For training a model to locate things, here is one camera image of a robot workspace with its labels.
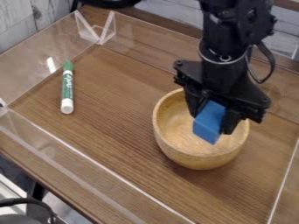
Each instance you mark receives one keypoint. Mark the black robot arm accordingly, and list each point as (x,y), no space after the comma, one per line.
(235,27)

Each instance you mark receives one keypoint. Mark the blue foam block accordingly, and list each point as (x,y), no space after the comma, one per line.
(205,124)

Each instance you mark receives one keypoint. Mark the brown wooden bowl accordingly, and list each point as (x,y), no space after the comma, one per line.
(180,145)

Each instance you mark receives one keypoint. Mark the green dry-erase marker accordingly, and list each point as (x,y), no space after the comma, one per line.
(67,88)

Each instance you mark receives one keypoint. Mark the black metal table bracket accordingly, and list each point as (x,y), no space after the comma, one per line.
(35,211)

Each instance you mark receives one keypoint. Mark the clear acrylic tray wall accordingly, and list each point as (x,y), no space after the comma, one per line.
(96,157)

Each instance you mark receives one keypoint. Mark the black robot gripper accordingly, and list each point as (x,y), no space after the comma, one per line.
(224,84)

